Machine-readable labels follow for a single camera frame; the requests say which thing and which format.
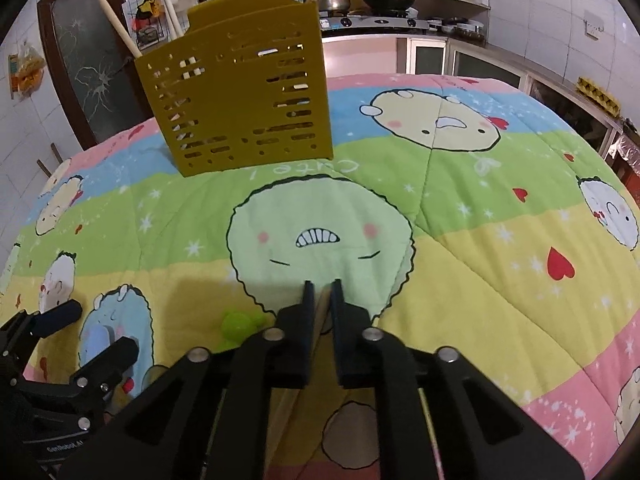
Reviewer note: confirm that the brown door with cracked glass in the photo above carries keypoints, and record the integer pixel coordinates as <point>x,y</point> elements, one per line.
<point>95,80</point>

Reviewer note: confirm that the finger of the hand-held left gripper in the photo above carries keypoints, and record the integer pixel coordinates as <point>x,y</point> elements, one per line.
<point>57,317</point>
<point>107,357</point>

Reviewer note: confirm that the bright green spoon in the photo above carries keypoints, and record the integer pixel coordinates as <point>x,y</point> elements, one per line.
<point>237,327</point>

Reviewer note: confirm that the yellow perforated utensil holder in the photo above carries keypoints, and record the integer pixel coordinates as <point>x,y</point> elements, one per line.
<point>240,110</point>

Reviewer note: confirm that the yellow and red toy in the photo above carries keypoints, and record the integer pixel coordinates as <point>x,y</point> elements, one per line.
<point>146,9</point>

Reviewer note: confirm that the plastic bag of oranges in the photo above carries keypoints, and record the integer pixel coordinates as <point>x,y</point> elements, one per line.
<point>27,72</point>

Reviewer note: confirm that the white wall socket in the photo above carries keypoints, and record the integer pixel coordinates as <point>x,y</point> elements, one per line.
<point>595,25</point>

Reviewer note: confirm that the wooden stick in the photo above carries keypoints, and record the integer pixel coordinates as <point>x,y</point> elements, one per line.
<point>56,152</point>
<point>44,167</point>

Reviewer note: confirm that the gas stove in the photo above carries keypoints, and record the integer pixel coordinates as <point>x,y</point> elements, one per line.
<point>375,22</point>

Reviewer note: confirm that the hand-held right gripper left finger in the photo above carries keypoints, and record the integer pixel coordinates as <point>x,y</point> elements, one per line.
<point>302,345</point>

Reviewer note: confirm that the yellow egg carton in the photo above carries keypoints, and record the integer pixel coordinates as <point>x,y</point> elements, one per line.
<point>597,95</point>

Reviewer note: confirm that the colourful cartoon printed blanket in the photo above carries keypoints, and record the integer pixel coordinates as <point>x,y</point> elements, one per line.
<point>475,210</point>

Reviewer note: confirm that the olive brown spoon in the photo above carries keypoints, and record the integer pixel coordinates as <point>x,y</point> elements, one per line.
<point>154,377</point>

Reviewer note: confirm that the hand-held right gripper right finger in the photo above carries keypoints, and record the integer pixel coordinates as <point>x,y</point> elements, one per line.
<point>345,350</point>

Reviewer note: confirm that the pink plastic cloth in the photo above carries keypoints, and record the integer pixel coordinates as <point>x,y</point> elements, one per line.
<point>627,155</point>

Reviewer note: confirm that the black wok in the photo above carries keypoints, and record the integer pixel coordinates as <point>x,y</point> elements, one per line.
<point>387,2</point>

